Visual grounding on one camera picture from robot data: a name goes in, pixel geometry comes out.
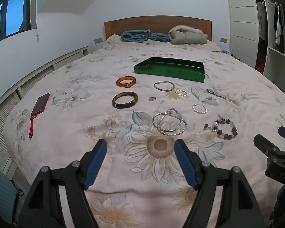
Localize small folded blue blanket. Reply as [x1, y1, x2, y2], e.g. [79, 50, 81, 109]
[151, 33, 171, 43]

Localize silver rhinestone bracelet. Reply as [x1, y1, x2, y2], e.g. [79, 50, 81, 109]
[157, 108, 188, 137]

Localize red phone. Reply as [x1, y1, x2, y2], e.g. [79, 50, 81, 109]
[31, 93, 50, 117]

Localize mixed stone bead bracelet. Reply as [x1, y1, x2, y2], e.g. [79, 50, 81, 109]
[203, 114, 238, 139]

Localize silver wristwatch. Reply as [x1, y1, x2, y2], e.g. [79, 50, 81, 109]
[206, 89, 226, 100]

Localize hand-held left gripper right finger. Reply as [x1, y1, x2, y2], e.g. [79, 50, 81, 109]
[174, 139, 264, 228]

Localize green tray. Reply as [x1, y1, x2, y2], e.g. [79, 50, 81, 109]
[134, 57, 206, 83]

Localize white slatted wardrobe door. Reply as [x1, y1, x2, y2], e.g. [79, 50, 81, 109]
[225, 0, 260, 68]

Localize twisted silver bracelet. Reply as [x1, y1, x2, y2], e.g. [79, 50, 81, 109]
[192, 104, 207, 115]

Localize thin silver bangle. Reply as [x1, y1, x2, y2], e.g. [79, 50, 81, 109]
[153, 80, 175, 92]

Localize dark brown bangle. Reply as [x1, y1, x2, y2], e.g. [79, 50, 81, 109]
[112, 91, 138, 109]

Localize wooden headboard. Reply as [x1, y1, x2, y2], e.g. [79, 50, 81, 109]
[104, 15, 212, 41]

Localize open white wardrobe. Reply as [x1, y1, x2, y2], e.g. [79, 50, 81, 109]
[252, 0, 285, 98]

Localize pale ribbed panel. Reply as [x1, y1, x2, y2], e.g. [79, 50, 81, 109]
[0, 164, 17, 219]

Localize window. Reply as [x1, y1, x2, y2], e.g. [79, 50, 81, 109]
[0, 0, 32, 46]

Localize amber bangle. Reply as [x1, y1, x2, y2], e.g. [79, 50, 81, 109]
[116, 76, 136, 87]

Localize person's right hand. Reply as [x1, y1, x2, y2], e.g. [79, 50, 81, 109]
[269, 185, 285, 222]

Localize red wrist strap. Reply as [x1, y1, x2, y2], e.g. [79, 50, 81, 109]
[28, 115, 37, 140]

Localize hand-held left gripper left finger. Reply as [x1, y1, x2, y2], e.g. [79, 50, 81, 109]
[15, 139, 107, 228]

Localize grey fur-trimmed coat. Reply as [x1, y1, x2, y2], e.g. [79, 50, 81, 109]
[168, 25, 208, 45]

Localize silver chain necklace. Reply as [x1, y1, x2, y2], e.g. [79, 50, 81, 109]
[152, 110, 181, 133]

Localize hanging clothes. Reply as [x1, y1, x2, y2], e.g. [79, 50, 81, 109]
[256, 1, 285, 54]

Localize large folded blue blanket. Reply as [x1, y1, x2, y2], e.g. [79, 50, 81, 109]
[121, 29, 152, 43]

